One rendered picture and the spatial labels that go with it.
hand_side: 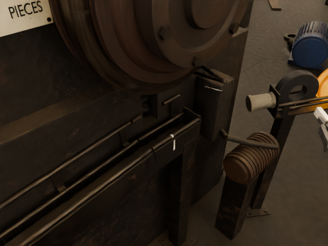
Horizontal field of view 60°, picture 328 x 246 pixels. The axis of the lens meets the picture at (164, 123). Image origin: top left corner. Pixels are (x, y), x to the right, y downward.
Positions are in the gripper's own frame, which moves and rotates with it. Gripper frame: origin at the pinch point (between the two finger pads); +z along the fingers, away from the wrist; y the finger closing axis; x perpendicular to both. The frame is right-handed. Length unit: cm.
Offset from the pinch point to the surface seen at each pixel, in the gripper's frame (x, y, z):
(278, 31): -89, 115, 228
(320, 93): -2.5, 8.5, 14.2
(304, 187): -72, 31, 18
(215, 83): 8.1, -33.2, 10.9
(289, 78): 4.6, -5.3, 15.4
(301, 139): -75, 49, 54
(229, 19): 35, -37, -2
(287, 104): -4.3, -4.8, 11.9
